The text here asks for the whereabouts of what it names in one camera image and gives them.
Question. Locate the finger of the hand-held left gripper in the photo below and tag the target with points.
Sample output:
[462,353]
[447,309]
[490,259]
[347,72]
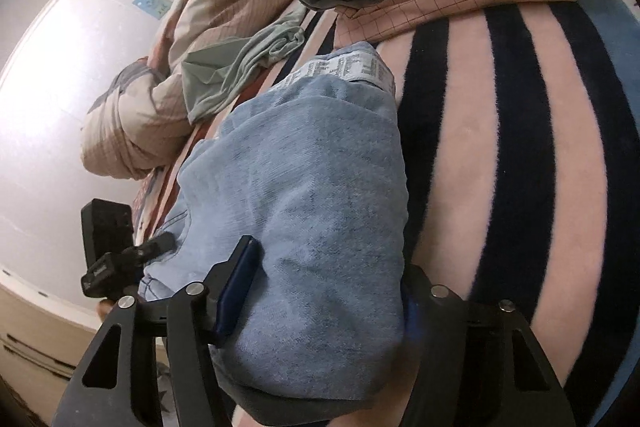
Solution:
[152,248]

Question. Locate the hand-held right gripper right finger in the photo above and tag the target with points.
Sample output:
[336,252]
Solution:
[425,307]

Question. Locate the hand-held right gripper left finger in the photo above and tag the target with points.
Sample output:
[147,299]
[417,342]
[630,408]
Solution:
[235,292]

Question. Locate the light blue denim pants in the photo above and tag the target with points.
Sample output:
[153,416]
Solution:
[310,187]

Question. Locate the pink checked quilt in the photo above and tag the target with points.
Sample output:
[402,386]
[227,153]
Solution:
[150,122]

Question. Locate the beige wooden cabinet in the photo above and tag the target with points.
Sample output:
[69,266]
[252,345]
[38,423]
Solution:
[40,337]

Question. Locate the striped fleece blanket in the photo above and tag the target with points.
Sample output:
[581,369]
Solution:
[500,157]

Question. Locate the grey-green shirt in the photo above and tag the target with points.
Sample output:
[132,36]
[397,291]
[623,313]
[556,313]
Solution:
[225,72]

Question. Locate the light blue wall poster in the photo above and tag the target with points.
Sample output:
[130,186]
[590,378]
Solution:
[150,2]

